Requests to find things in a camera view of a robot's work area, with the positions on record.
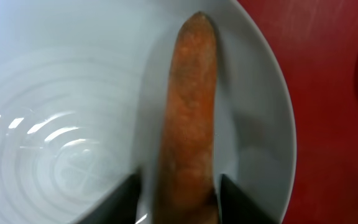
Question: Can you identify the orange carrot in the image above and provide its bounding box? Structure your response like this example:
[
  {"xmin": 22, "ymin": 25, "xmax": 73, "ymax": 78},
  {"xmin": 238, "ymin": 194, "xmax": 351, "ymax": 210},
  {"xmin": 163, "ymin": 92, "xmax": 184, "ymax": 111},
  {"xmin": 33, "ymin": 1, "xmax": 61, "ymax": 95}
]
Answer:
[{"xmin": 152, "ymin": 12, "xmax": 219, "ymax": 224}]

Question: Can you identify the light blue plate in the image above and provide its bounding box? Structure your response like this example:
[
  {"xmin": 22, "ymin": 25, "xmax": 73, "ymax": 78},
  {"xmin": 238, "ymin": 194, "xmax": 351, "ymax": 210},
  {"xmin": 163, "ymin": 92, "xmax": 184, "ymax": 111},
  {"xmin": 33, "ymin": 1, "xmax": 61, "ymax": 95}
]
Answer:
[{"xmin": 0, "ymin": 0, "xmax": 296, "ymax": 223}]

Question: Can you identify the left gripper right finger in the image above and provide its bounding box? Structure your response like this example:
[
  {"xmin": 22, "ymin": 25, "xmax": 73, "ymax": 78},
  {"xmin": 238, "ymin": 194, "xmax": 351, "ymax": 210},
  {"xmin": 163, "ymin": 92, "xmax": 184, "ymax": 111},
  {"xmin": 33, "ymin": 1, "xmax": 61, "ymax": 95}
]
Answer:
[{"xmin": 219, "ymin": 174, "xmax": 277, "ymax": 224}]

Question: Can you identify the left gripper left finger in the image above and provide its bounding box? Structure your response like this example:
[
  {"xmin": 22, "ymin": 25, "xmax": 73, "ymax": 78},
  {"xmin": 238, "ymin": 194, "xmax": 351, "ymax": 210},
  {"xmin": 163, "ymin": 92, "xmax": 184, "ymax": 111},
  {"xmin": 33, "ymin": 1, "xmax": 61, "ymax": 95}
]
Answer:
[{"xmin": 76, "ymin": 169, "xmax": 142, "ymax": 224}]

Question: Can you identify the red serving tray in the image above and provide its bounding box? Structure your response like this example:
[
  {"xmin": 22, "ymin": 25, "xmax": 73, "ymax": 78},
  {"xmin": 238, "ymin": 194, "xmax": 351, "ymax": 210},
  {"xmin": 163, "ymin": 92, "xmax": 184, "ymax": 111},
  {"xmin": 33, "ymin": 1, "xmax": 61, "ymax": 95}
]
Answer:
[{"xmin": 242, "ymin": 0, "xmax": 358, "ymax": 223}]

